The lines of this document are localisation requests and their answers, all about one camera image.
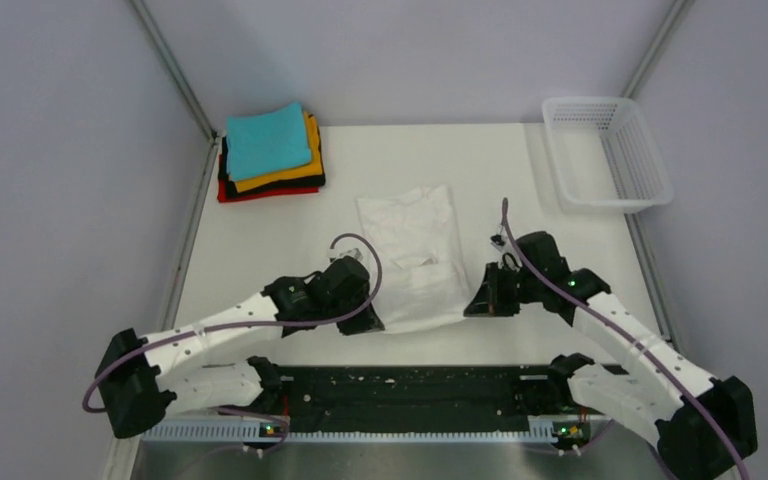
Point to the white plastic basket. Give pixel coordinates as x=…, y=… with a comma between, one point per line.
x=603, y=156

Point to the folded red t shirt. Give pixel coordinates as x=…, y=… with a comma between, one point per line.
x=227, y=192

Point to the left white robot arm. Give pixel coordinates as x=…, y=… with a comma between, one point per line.
x=144, y=379

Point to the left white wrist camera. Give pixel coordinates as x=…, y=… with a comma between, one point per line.
x=353, y=253

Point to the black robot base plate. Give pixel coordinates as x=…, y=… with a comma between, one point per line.
x=412, y=399

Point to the white t shirt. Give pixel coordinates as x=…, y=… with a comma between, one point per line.
x=416, y=237

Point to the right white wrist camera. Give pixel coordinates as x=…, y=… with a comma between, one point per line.
x=499, y=241

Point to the folded cyan t shirt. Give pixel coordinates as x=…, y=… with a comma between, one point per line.
x=266, y=143

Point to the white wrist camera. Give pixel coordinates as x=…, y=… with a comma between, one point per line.
x=353, y=253
x=499, y=241

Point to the white slotted cable duct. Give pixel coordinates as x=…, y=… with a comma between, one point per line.
x=236, y=430

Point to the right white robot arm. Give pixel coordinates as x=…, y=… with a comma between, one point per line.
x=698, y=426

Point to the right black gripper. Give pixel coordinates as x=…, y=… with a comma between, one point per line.
x=489, y=295

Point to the folded black t shirt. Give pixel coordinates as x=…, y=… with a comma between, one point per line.
x=223, y=175

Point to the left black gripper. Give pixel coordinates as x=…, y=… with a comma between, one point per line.
x=366, y=321

